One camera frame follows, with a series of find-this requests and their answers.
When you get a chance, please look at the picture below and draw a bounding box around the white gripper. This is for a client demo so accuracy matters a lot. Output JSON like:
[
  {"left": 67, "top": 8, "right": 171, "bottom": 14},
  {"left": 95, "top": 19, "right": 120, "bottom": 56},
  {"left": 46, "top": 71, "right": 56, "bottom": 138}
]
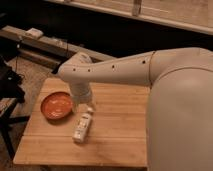
[{"left": 69, "top": 83, "right": 96, "bottom": 113}]

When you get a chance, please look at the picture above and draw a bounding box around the white plastic bottle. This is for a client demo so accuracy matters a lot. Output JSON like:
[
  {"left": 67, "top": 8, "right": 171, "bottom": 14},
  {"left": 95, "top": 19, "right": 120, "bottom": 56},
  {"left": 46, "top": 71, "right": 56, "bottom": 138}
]
[{"left": 73, "top": 107, "right": 94, "bottom": 143}]

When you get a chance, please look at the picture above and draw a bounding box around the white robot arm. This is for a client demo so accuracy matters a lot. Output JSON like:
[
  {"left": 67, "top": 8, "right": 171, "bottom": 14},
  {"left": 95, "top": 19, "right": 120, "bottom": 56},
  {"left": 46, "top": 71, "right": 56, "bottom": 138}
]
[{"left": 58, "top": 47, "right": 213, "bottom": 171}]

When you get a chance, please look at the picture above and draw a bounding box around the orange ceramic bowl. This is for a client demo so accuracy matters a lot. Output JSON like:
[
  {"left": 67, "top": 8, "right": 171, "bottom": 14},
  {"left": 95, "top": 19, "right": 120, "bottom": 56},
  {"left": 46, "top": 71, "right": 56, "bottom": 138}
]
[{"left": 40, "top": 92, "right": 73, "bottom": 120}]

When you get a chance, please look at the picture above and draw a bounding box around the black chair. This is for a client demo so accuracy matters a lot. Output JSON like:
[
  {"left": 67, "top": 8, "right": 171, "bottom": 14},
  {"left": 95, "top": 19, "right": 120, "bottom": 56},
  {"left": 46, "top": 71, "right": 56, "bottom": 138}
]
[{"left": 0, "top": 55, "right": 29, "bottom": 159}]

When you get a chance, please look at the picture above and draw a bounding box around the white box on ledge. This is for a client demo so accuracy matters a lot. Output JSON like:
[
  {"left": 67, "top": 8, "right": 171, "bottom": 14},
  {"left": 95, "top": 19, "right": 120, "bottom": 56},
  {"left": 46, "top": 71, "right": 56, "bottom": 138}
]
[{"left": 25, "top": 28, "right": 43, "bottom": 38}]

